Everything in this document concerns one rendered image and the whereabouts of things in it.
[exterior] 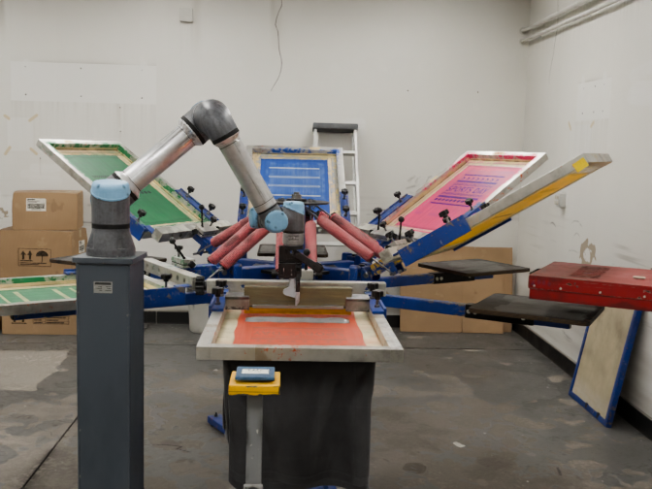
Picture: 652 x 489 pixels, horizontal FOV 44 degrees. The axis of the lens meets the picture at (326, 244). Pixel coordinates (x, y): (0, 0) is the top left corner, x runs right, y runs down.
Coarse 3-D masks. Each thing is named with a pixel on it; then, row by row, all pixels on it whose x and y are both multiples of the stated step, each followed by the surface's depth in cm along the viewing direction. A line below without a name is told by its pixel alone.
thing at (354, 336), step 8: (352, 312) 294; (352, 320) 281; (344, 328) 268; (352, 328) 268; (352, 336) 257; (360, 336) 258; (304, 344) 244; (312, 344) 244; (320, 344) 245; (328, 344) 245; (336, 344) 245; (344, 344) 245; (352, 344) 246; (360, 344) 246
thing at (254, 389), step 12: (276, 372) 215; (240, 384) 202; (252, 384) 203; (264, 384) 203; (276, 384) 203; (252, 396) 207; (252, 408) 207; (252, 420) 208; (252, 432) 208; (252, 444) 209; (252, 456) 209; (252, 468) 209; (252, 480) 210
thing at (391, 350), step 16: (208, 320) 258; (384, 320) 265; (208, 336) 237; (384, 336) 243; (208, 352) 225; (224, 352) 225; (240, 352) 225; (256, 352) 225; (272, 352) 226; (288, 352) 226; (304, 352) 226; (320, 352) 226; (336, 352) 226; (352, 352) 227; (368, 352) 227; (384, 352) 227; (400, 352) 227
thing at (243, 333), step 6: (240, 318) 279; (240, 324) 270; (246, 324) 270; (252, 324) 270; (258, 324) 270; (264, 324) 271; (270, 324) 271; (276, 324) 271; (282, 324) 271; (288, 324) 272; (294, 324) 272; (240, 330) 261; (246, 330) 261; (240, 336) 253; (246, 336) 253; (234, 342) 244; (240, 342) 244; (246, 342) 245; (252, 342) 245; (258, 342) 245; (264, 342) 245; (270, 342) 245; (276, 342) 246; (282, 342) 246; (288, 342) 246; (294, 342) 246
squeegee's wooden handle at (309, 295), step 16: (256, 288) 283; (272, 288) 284; (304, 288) 284; (320, 288) 285; (336, 288) 285; (256, 304) 284; (272, 304) 284; (288, 304) 285; (304, 304) 285; (320, 304) 285; (336, 304) 285
